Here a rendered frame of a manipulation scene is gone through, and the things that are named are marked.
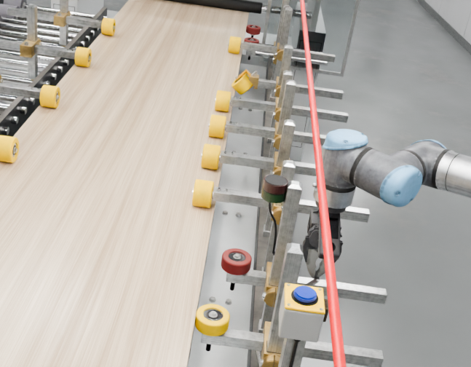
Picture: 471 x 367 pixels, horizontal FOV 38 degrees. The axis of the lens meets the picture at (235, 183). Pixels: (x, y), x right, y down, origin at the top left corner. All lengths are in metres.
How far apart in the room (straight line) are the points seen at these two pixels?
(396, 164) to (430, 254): 2.41
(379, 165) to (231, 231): 1.11
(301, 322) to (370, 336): 1.95
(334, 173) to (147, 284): 0.55
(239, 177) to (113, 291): 1.26
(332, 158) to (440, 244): 2.51
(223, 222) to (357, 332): 0.94
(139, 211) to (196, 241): 0.21
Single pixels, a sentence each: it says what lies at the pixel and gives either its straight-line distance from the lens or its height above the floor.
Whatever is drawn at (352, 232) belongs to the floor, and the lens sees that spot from 3.82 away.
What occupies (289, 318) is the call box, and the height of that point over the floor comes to 1.20.
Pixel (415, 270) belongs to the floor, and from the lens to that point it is 3.65.
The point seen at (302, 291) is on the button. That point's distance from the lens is 1.20.
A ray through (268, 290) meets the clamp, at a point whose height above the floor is 0.86.
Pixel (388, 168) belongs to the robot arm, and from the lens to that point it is 1.43.
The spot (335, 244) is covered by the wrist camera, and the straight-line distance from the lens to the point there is 1.54.
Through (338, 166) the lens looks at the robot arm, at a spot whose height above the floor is 1.31.
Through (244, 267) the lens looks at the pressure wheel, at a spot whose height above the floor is 0.90.
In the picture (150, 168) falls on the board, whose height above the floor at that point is 0.90.
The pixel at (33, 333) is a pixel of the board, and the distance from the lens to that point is 1.57.
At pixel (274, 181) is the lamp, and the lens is 1.65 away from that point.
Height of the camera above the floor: 1.94
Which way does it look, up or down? 28 degrees down
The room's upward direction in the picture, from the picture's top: 8 degrees clockwise
